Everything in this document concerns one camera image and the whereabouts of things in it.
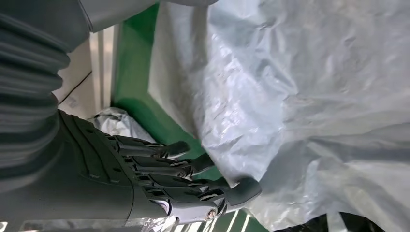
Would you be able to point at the aluminium conveyor side rail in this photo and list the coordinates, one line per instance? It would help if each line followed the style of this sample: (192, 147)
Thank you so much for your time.
(102, 64)

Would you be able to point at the green conveyor belt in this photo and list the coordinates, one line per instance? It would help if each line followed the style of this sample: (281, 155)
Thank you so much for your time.
(134, 64)

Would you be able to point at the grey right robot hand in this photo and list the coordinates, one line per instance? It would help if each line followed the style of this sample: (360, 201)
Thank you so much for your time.
(96, 185)

